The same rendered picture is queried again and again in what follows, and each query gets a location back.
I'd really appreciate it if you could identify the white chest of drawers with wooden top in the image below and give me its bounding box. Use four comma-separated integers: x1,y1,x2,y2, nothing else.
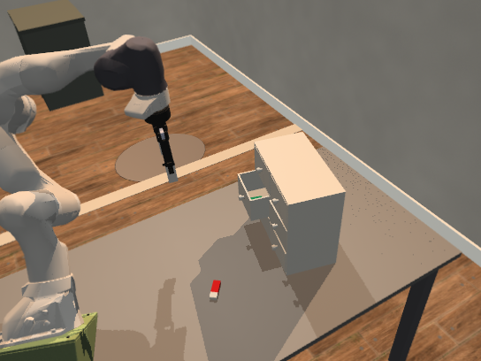
254,132,346,276

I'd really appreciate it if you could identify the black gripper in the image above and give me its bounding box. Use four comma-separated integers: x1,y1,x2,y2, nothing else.
145,104,178,183

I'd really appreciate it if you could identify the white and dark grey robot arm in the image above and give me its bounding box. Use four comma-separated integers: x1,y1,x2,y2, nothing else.
0,35,170,349

